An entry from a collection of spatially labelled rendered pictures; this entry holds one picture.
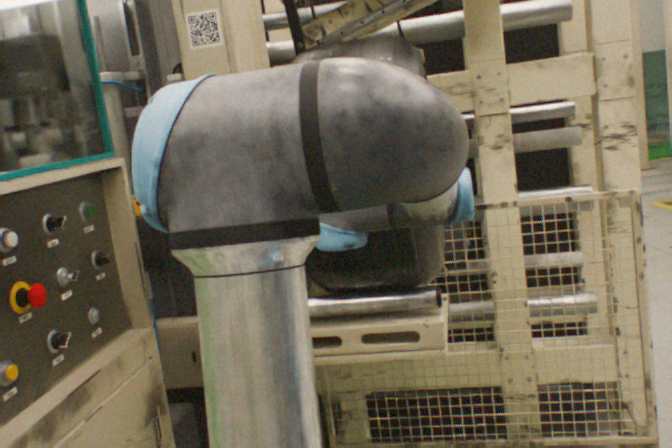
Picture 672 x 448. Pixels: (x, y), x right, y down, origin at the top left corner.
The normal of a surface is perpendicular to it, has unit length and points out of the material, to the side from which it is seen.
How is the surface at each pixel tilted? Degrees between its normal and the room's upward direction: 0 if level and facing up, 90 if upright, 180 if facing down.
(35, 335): 90
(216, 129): 74
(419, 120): 82
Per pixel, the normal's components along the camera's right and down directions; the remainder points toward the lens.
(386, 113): 0.37, -0.13
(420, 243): 0.59, 0.39
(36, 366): 0.98, -0.11
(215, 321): -0.54, 0.03
